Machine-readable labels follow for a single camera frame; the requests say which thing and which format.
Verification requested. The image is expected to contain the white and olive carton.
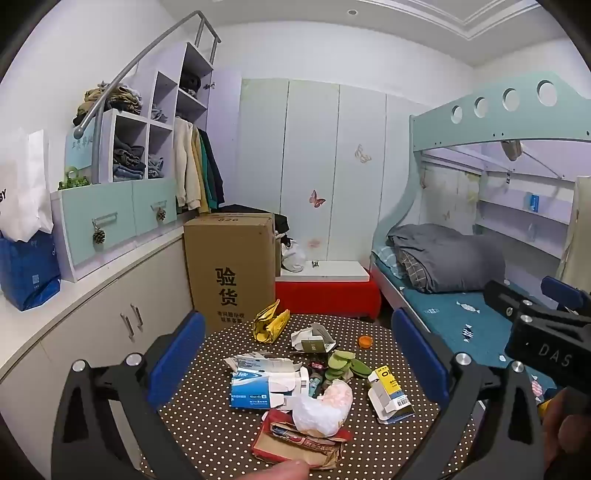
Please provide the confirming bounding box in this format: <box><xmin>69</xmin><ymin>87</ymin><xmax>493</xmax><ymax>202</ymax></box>
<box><xmin>290</xmin><ymin>323</ymin><xmax>337</xmax><ymax>355</ymax></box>

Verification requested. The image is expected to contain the white paper bag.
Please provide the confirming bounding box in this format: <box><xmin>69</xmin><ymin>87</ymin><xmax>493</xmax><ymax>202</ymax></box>
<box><xmin>0</xmin><ymin>129</ymin><xmax>54</xmax><ymax>243</ymax></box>

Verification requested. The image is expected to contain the red bench with white top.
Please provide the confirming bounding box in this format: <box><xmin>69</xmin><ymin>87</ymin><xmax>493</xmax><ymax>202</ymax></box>
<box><xmin>276</xmin><ymin>260</ymin><xmax>382</xmax><ymax>320</ymax></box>

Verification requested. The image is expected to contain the teal bunk bed frame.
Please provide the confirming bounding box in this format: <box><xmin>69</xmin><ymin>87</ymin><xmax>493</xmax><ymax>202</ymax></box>
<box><xmin>369</xmin><ymin>69</ymin><xmax>591</xmax><ymax>324</ymax></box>

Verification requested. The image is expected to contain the blue and white flattened carton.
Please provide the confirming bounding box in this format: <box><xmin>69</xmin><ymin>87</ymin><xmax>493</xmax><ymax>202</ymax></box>
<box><xmin>224</xmin><ymin>352</ymin><xmax>311</xmax><ymax>411</ymax></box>

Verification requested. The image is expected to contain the person's left hand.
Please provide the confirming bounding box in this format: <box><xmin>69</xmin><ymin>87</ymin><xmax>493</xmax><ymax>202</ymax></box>
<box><xmin>257</xmin><ymin>459</ymin><xmax>311</xmax><ymax>480</ymax></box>

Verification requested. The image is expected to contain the dark green hanging garment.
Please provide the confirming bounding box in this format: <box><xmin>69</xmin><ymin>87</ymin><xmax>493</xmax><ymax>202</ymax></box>
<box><xmin>198</xmin><ymin>129</ymin><xmax>226</xmax><ymax>208</ymax></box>

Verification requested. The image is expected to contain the stepped shelf unit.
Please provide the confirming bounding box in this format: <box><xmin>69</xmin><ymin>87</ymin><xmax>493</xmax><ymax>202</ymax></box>
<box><xmin>50</xmin><ymin>41</ymin><xmax>218</xmax><ymax>282</ymax></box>

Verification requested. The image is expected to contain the folded jeans stack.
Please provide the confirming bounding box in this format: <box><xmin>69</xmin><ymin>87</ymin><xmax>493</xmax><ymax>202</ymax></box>
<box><xmin>112</xmin><ymin>138</ymin><xmax>147</xmax><ymax>182</ymax></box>

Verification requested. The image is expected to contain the white plastic bag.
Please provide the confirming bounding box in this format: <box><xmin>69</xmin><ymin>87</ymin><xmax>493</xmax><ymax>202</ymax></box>
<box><xmin>292</xmin><ymin>379</ymin><xmax>354</xmax><ymax>437</ymax></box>

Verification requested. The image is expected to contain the white carton with yellow label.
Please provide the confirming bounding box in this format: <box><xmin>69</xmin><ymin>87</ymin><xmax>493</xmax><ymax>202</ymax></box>
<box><xmin>367</xmin><ymin>366</ymin><xmax>415</xmax><ymax>424</ymax></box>

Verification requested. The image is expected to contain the cream hanging jacket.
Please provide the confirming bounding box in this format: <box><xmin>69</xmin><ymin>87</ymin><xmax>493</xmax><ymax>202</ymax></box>
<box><xmin>173</xmin><ymin>117</ymin><xmax>204</xmax><ymax>215</ymax></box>

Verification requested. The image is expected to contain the white crumpled bag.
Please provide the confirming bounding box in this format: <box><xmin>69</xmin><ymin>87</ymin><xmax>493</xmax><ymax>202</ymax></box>
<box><xmin>281</xmin><ymin>239</ymin><xmax>306</xmax><ymax>273</ymax></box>

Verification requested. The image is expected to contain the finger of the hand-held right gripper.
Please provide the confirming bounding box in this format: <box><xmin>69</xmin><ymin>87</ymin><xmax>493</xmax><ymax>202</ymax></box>
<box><xmin>484</xmin><ymin>280</ymin><xmax>536</xmax><ymax>320</ymax></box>
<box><xmin>541</xmin><ymin>276</ymin><xmax>591</xmax><ymax>317</ymax></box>

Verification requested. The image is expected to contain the person's right hand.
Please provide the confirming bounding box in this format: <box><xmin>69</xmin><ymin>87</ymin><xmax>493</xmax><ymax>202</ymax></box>
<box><xmin>540</xmin><ymin>388</ymin><xmax>591</xmax><ymax>468</ymax></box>

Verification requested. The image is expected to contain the yellow hanging garment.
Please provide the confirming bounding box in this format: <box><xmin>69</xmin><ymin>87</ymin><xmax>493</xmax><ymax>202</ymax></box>
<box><xmin>196</xmin><ymin>129</ymin><xmax>211</xmax><ymax>210</ymax></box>

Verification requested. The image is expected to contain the green petal bundle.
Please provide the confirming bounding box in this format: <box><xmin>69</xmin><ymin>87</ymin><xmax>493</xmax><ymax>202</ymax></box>
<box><xmin>324</xmin><ymin>350</ymin><xmax>373</xmax><ymax>382</ymax></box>

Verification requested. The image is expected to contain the red and brown paper packaging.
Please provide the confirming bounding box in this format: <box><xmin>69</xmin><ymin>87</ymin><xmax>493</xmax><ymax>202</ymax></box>
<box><xmin>250</xmin><ymin>408</ymin><xmax>345</xmax><ymax>470</ymax></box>

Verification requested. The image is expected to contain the brown polka dot tablecloth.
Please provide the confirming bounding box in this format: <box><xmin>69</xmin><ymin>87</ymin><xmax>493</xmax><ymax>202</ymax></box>
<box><xmin>139</xmin><ymin>314</ymin><xmax>478</xmax><ymax>480</ymax></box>

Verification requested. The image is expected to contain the checked grey cloth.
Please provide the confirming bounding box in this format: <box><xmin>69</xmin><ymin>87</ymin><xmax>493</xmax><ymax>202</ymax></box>
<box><xmin>398</xmin><ymin>251</ymin><xmax>432</xmax><ymax>291</ymax></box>

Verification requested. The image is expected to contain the cream hanging cloth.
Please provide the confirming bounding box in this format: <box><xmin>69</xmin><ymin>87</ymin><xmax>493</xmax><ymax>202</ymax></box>
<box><xmin>556</xmin><ymin>175</ymin><xmax>591</xmax><ymax>282</ymax></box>

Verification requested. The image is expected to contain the yellow crumpled wrapper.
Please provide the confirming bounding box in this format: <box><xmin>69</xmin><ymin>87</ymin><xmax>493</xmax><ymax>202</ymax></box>
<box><xmin>252</xmin><ymin>299</ymin><xmax>291</xmax><ymax>343</ymax></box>

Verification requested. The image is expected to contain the grey duvet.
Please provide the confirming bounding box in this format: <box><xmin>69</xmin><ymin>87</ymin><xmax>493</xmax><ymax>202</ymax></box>
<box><xmin>387</xmin><ymin>224</ymin><xmax>506</xmax><ymax>294</ymax></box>

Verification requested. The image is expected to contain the large cardboard box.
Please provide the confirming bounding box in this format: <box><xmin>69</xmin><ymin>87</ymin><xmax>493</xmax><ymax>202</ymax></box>
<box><xmin>183</xmin><ymin>211</ymin><xmax>282</xmax><ymax>333</ymax></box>

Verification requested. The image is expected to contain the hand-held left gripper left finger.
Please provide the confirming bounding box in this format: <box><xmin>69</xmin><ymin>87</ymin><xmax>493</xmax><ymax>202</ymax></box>
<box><xmin>52</xmin><ymin>310</ymin><xmax>207</xmax><ymax>480</ymax></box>

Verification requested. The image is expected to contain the black cloth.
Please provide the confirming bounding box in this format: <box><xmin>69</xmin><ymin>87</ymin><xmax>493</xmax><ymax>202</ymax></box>
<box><xmin>222</xmin><ymin>203</ymin><xmax>291</xmax><ymax>241</ymax></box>

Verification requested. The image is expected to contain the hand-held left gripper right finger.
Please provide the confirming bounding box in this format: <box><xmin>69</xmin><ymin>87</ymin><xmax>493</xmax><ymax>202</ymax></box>
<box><xmin>391</xmin><ymin>307</ymin><xmax>546</xmax><ymax>480</ymax></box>

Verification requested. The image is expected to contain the white wardrobe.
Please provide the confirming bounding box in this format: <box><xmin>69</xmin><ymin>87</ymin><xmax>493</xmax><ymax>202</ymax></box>
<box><xmin>205</xmin><ymin>69</ymin><xmax>432</xmax><ymax>278</ymax></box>

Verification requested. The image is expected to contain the olive clothes pile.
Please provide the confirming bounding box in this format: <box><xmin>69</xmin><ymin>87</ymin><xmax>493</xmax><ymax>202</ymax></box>
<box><xmin>76</xmin><ymin>83</ymin><xmax>141</xmax><ymax>116</ymax></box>

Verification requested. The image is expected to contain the blue shopping bag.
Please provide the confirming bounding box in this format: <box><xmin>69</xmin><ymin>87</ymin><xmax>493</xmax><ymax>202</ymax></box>
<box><xmin>0</xmin><ymin>231</ymin><xmax>62</xmax><ymax>312</ymax></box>

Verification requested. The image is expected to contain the grey metal handrail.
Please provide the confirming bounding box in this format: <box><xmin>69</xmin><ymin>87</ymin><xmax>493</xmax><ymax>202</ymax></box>
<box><xmin>73</xmin><ymin>10</ymin><xmax>221</xmax><ymax>185</ymax></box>

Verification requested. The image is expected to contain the small green plant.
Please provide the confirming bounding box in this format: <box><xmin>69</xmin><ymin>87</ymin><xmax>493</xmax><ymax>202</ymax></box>
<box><xmin>58</xmin><ymin>168</ymin><xmax>90</xmax><ymax>191</ymax></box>

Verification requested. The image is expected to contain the low white cabinet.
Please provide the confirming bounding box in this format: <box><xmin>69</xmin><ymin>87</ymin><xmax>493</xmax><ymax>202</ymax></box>
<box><xmin>0</xmin><ymin>226</ymin><xmax>195</xmax><ymax>462</ymax></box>

